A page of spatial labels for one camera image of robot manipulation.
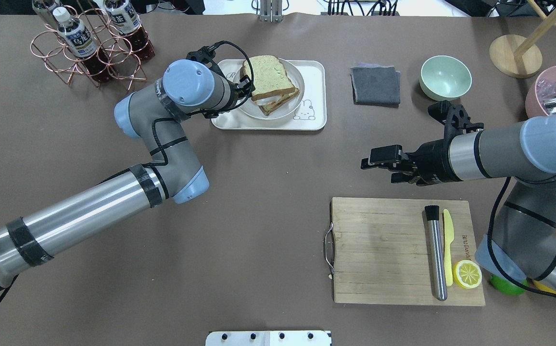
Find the green lime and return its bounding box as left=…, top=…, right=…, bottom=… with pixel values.
left=489, top=274, right=526, bottom=296

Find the white round plate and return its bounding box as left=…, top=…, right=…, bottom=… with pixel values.
left=236, top=58, right=305, bottom=120

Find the half lemon slice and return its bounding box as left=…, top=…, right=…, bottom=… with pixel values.
left=453, top=259, right=482, bottom=289

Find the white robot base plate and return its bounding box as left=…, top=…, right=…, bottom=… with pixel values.
left=205, top=329, right=332, bottom=346

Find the cream rabbit serving tray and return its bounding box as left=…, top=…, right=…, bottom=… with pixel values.
left=212, top=61, right=327, bottom=131

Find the plain bread slice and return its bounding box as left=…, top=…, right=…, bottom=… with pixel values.
left=241, top=55, right=296, bottom=101

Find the fried egg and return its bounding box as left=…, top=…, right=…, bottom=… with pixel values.
left=254, top=96, right=283, bottom=106

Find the yellow lemon lower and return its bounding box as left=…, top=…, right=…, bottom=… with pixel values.
left=531, top=280, right=556, bottom=294

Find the pale green bowl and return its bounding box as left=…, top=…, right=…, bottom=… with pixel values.
left=419, top=55, right=472, bottom=101

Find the tea bottle right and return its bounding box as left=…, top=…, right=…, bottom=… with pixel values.
left=103, top=0, right=155, bottom=61

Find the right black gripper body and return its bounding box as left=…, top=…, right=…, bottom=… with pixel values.
left=407, top=100, right=484, bottom=186

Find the tea bottle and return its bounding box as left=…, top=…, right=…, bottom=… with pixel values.
left=31, top=0, right=61, bottom=31
left=52, top=6, right=112, bottom=83
left=103, top=0, right=155, bottom=61

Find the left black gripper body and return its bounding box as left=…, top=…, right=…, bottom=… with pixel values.
left=186, top=46, right=254, bottom=116

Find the pink bowl with ice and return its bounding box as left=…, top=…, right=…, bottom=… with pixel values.
left=526, top=66, right=556, bottom=118

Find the tea bottle back left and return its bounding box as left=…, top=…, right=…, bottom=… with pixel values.
left=31, top=0, right=61, bottom=31

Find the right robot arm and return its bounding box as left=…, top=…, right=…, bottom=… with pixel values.
left=361, top=101, right=556, bottom=298

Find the folded grey cloth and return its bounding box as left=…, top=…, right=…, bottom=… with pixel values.
left=351, top=63, right=401, bottom=107

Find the copper wire bottle rack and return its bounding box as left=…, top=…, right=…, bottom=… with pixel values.
left=30, top=0, right=146, bottom=90

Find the tea bottle front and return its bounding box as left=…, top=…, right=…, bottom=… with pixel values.
left=52, top=6, right=112, bottom=83

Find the steel muddler black tip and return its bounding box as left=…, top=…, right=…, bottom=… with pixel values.
left=424, top=205, right=448, bottom=301

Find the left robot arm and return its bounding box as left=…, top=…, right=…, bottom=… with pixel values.
left=0, top=41, right=253, bottom=291

